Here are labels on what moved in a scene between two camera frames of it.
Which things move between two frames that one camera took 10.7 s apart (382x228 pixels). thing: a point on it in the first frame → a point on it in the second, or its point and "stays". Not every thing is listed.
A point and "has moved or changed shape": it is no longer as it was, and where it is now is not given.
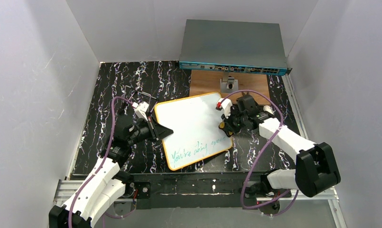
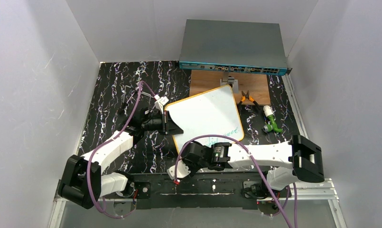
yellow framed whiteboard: (197, 135) has moved or changed shape
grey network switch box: (249, 47) stays
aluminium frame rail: (326, 194) stays
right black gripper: (234, 122) → (188, 156)
